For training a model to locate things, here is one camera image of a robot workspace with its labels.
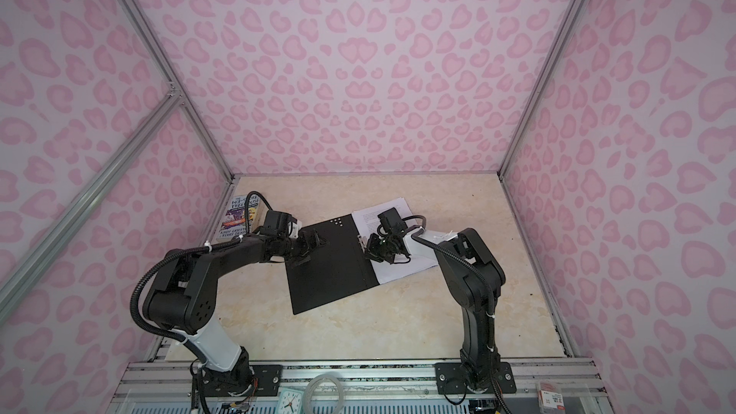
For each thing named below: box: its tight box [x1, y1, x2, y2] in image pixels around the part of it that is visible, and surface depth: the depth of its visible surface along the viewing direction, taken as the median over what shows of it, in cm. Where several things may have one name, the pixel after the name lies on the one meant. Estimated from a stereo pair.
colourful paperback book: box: [216, 194, 260, 241], surface depth 106 cm
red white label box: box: [537, 381, 566, 414], surface depth 70 cm
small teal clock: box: [275, 387, 305, 414], surface depth 70 cm
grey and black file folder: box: [284, 214, 381, 316], surface depth 95 cm
